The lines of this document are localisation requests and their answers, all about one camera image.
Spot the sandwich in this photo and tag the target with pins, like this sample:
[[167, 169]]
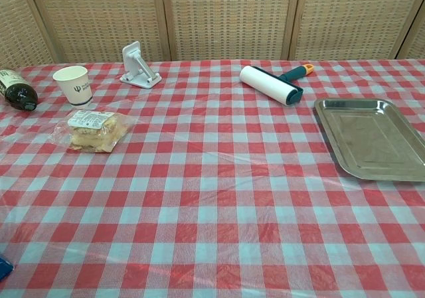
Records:
[[96, 135]]

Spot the stainless steel tray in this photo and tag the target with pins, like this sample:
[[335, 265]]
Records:
[[365, 138]]

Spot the red white checkered tablecloth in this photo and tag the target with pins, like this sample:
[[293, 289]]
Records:
[[212, 211]]

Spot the white plastic phone stand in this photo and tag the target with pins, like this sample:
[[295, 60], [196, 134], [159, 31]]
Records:
[[133, 59]]

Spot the woven wicker screen panel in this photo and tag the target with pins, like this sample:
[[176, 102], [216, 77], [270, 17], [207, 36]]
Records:
[[416, 29], [352, 19], [99, 19], [229, 19], [16, 22]]

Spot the white paper cup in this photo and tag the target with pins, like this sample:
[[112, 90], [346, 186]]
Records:
[[74, 85]]

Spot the dark glass bottle with label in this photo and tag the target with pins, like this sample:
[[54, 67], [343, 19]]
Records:
[[18, 95]]

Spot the blue Oreo cookie box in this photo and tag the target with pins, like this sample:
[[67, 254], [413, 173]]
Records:
[[4, 268]]

